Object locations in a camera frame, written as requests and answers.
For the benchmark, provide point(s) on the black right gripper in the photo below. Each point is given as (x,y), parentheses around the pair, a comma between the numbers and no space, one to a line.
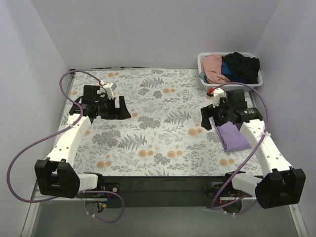
(215,111)

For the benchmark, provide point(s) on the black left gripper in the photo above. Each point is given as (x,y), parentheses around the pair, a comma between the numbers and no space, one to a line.
(116,108)

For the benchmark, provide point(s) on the black t shirt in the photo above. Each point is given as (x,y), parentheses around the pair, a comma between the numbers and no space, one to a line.
(246,67)

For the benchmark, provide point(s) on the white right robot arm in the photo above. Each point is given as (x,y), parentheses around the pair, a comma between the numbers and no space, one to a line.
(281,183)

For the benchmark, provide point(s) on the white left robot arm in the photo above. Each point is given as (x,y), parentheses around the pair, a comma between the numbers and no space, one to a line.
(55,174)

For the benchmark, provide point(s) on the folded purple t shirt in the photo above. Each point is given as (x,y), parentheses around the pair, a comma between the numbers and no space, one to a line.
(231,138)

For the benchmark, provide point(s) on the blue t shirt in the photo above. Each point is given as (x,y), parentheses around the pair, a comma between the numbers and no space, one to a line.
(232,77)

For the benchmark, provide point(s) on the floral patterned table mat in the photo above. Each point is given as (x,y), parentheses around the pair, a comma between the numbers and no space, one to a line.
(163,135)

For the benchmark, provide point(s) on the pink t shirt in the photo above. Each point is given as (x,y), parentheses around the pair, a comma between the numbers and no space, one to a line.
(211,66)

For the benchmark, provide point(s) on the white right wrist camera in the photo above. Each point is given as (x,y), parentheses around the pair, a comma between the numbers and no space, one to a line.
(217,95)

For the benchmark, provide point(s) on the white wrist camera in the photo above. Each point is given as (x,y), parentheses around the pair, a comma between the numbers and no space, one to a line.
(109,88)
(217,95)

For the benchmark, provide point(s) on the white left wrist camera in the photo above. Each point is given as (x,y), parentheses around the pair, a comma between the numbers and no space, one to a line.
(109,88)

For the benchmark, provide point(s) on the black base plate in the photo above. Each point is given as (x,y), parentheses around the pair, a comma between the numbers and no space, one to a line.
(165,191)

